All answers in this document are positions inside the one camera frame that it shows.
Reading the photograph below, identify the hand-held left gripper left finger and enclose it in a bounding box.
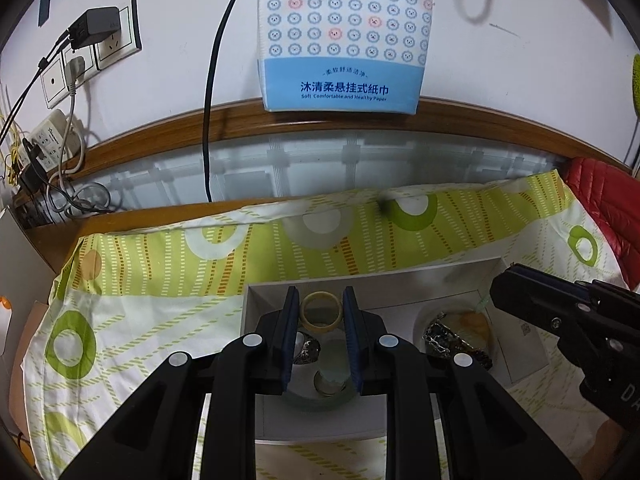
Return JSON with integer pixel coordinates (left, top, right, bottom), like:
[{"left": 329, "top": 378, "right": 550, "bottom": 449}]
[{"left": 60, "top": 285, "right": 302, "bottom": 480}]

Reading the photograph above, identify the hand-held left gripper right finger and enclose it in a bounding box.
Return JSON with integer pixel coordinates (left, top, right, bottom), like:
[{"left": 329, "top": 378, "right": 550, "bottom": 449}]
[{"left": 341, "top": 285, "right": 583, "bottom": 480}]

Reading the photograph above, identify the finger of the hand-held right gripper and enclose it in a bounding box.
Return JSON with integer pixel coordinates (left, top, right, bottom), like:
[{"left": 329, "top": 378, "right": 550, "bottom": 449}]
[
  {"left": 504, "top": 262, "right": 593, "bottom": 295},
  {"left": 490, "top": 270, "right": 597, "bottom": 334}
]

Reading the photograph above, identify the silver ornate ring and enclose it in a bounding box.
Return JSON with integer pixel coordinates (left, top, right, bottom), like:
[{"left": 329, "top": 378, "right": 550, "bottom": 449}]
[{"left": 294, "top": 337, "right": 323, "bottom": 365}]

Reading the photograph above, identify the cream jade donut ring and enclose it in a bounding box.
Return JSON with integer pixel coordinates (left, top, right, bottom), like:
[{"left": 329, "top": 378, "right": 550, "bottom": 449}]
[{"left": 300, "top": 291, "right": 345, "bottom": 333}]

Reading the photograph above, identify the white rectangular cardboard box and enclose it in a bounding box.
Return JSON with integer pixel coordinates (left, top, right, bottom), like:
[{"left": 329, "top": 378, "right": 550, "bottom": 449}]
[{"left": 240, "top": 256, "right": 548, "bottom": 447}]

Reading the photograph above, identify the amber oval pendant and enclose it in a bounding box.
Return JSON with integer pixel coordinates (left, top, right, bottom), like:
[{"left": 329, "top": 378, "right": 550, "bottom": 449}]
[{"left": 450, "top": 310, "right": 493, "bottom": 356}]

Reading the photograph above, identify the red quilted jacket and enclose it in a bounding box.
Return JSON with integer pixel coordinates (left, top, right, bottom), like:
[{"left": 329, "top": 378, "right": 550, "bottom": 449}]
[{"left": 565, "top": 156, "right": 640, "bottom": 291}]

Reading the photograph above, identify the green patterned sheet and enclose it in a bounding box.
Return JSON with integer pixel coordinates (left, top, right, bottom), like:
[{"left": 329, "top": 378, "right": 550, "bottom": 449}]
[{"left": 7, "top": 169, "right": 631, "bottom": 480}]

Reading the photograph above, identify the blue patterned tissue pack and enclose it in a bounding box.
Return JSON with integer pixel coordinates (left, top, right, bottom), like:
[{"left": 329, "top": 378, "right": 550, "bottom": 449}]
[{"left": 256, "top": 0, "right": 437, "bottom": 115}]

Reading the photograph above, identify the black plug adapter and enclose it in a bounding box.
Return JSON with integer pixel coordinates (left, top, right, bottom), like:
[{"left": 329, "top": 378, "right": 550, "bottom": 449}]
[{"left": 17, "top": 142, "right": 48, "bottom": 193}]

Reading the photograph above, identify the white power strip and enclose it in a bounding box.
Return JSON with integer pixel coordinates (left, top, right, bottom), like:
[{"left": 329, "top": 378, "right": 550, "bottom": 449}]
[{"left": 15, "top": 108, "right": 83, "bottom": 173}]

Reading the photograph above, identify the white plug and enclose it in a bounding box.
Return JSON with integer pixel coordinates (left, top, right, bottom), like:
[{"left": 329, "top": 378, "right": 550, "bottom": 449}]
[{"left": 67, "top": 55, "right": 88, "bottom": 93}]

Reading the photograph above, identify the black charger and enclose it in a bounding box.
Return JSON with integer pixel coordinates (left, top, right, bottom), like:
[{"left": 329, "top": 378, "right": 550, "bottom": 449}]
[{"left": 67, "top": 6, "right": 121, "bottom": 51}]

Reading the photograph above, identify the thick black cable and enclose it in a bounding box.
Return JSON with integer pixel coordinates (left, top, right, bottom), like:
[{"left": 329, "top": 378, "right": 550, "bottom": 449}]
[{"left": 202, "top": 0, "right": 263, "bottom": 203}]

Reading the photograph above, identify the wooden wall rail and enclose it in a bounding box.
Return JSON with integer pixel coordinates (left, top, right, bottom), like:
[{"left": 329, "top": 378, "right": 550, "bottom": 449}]
[{"left": 80, "top": 95, "right": 636, "bottom": 173}]

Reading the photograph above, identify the grey cable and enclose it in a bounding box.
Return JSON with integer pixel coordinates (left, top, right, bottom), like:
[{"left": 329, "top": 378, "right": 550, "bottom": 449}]
[{"left": 47, "top": 90, "right": 123, "bottom": 216}]

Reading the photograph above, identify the yellow wire bundle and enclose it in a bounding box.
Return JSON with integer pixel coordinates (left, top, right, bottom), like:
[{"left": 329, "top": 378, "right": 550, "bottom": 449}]
[{"left": 0, "top": 127, "right": 26, "bottom": 183}]

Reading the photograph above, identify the white double wall socket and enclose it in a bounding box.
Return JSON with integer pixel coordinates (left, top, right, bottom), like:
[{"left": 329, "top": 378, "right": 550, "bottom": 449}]
[{"left": 92, "top": 0, "right": 142, "bottom": 72}]

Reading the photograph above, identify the thin black charger cable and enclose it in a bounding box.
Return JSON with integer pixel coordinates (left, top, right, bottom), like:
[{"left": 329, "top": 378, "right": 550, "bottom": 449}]
[
  {"left": 0, "top": 30, "right": 76, "bottom": 126},
  {"left": 0, "top": 42, "right": 71, "bottom": 136}
]

